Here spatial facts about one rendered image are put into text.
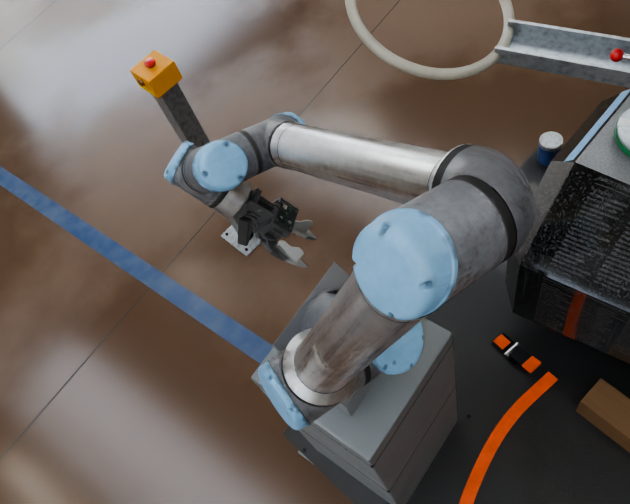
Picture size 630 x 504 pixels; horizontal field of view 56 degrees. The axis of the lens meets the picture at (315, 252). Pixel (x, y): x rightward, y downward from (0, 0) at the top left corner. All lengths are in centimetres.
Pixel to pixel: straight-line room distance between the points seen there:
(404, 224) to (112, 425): 232
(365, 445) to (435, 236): 99
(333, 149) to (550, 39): 102
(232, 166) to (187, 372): 175
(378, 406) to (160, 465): 131
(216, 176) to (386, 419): 78
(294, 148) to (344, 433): 79
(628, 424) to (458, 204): 177
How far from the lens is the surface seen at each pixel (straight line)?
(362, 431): 156
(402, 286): 64
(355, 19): 173
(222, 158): 110
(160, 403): 275
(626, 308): 194
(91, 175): 367
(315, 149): 101
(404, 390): 158
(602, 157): 193
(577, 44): 186
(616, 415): 236
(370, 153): 90
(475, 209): 66
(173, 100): 228
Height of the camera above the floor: 235
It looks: 57 degrees down
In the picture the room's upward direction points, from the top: 23 degrees counter-clockwise
